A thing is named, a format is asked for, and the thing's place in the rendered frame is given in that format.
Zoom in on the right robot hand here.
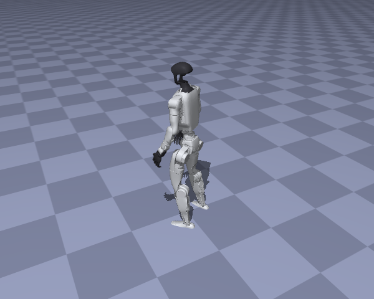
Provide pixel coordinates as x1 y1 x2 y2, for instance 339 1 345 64
174 130 183 145

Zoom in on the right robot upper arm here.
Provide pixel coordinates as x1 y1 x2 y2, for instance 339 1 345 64
192 85 201 112

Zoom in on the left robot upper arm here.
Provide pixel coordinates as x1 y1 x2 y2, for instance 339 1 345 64
168 95 182 136

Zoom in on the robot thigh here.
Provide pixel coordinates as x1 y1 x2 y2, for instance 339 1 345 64
186 139 203 182
170 146 189 195

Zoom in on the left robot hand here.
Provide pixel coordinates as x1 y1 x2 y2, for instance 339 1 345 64
153 151 166 168

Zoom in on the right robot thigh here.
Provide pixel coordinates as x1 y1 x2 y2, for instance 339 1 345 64
186 139 203 182

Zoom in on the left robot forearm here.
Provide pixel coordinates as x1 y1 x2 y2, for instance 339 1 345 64
158 127 175 155

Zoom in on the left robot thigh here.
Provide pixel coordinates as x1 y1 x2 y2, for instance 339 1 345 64
170 146 189 195

